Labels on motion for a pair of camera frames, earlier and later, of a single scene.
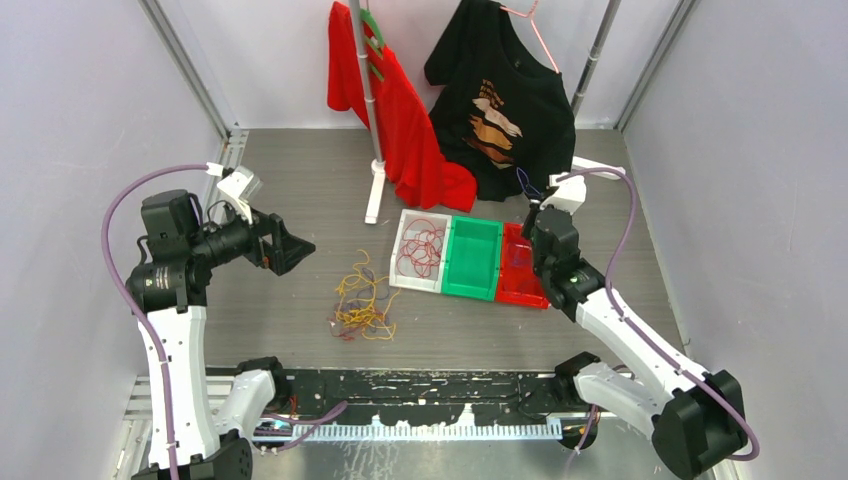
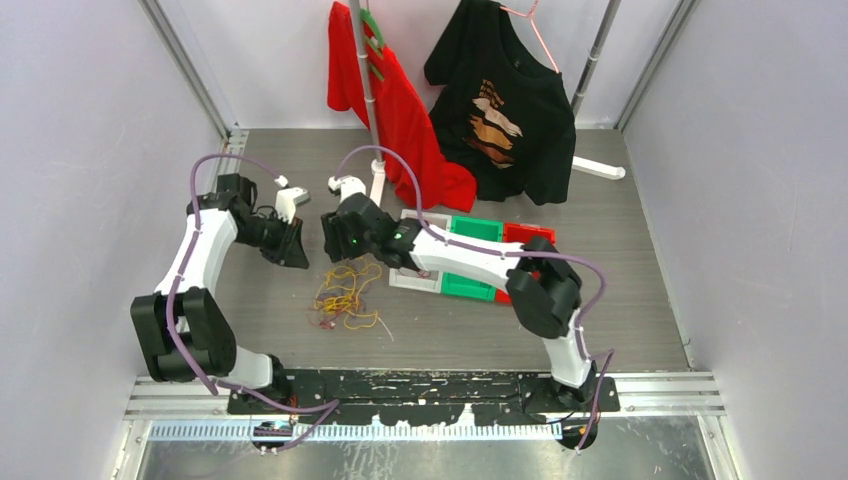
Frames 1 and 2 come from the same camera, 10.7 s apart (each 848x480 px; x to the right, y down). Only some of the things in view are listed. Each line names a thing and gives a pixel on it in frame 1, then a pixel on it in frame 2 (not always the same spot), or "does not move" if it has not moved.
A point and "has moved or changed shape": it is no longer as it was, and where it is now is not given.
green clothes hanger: (367, 17) does not move
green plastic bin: (472, 258) does not move
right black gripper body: (529, 230) → (343, 242)
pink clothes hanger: (530, 16) does not move
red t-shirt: (408, 144) does not move
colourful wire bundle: (362, 306) has moved or changed shape
